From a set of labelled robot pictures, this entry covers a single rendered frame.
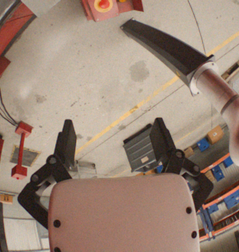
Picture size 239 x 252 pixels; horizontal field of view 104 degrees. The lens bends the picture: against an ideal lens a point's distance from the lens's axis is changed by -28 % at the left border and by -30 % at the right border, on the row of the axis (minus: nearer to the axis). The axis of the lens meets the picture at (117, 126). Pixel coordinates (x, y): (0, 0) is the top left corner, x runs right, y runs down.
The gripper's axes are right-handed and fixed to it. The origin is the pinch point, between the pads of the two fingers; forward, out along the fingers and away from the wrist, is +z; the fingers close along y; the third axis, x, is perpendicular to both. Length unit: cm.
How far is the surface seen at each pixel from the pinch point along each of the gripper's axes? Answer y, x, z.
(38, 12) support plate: -16.7, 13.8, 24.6
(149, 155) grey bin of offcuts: 78, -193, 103
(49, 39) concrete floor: -54, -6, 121
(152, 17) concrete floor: 48, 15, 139
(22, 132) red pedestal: -125, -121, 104
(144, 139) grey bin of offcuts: 74, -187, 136
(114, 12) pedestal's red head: 3, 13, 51
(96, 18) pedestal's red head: -4, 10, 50
